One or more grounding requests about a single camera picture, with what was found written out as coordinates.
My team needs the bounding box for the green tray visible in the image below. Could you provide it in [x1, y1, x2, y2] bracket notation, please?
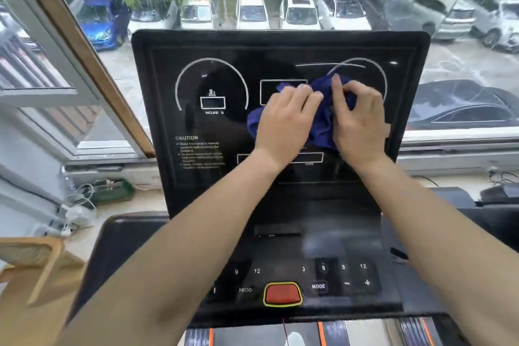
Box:
[90, 179, 135, 205]

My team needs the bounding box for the beige van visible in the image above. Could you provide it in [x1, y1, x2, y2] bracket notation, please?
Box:
[179, 0, 220, 30]

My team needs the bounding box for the brown wooden window frame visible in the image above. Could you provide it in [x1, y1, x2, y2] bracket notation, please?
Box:
[5, 0, 156, 158]

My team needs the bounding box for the white cable bundle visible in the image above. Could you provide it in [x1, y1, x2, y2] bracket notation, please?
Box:
[59, 183, 99, 238]

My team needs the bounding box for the person's left forearm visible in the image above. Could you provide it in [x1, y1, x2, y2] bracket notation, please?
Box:
[57, 149, 301, 346]

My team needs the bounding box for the treadmill belt with orange stripes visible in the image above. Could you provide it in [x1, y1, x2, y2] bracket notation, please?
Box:
[184, 318, 461, 346]

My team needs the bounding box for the light wooden chair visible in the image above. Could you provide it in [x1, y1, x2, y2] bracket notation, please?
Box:
[0, 235, 87, 346]

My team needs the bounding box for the white suv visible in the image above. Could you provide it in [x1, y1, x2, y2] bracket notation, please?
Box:
[462, 0, 519, 54]

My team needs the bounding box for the grey car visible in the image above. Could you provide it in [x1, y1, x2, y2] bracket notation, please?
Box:
[127, 0, 180, 41]

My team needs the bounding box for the person's right forearm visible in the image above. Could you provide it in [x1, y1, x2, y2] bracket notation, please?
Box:
[352, 155, 519, 346]

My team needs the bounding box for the person's left hand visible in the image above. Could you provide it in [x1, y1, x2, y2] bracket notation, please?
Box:
[252, 83, 325, 169]

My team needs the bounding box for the black treadmill console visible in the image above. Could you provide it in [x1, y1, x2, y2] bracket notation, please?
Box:
[66, 29, 447, 329]

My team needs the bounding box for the white window sash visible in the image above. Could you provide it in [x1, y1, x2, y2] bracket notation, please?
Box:
[0, 0, 140, 162]

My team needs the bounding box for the black neighbouring treadmill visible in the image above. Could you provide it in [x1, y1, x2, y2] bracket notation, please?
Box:
[432, 183, 519, 255]

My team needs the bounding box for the blue car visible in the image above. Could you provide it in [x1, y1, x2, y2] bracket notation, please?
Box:
[75, 0, 129, 51]

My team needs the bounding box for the white window sill rail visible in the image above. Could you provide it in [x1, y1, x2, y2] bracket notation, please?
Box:
[62, 130, 519, 191]

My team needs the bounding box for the person's right hand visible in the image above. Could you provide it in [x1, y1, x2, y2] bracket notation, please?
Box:
[330, 74, 392, 171]

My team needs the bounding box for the white car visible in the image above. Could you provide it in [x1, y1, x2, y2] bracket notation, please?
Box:
[279, 0, 321, 30]
[235, 0, 271, 30]
[317, 0, 372, 31]

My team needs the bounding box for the silver car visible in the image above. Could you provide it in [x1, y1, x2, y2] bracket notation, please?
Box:
[384, 0, 477, 41]

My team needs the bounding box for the blue cleaning cloth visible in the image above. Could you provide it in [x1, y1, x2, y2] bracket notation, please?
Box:
[246, 73, 358, 152]

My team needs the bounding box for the dark grey sedan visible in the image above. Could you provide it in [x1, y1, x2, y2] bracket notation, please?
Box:
[407, 79, 519, 130]

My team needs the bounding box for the red stop button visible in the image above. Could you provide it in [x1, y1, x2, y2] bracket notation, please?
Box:
[263, 282, 303, 307]

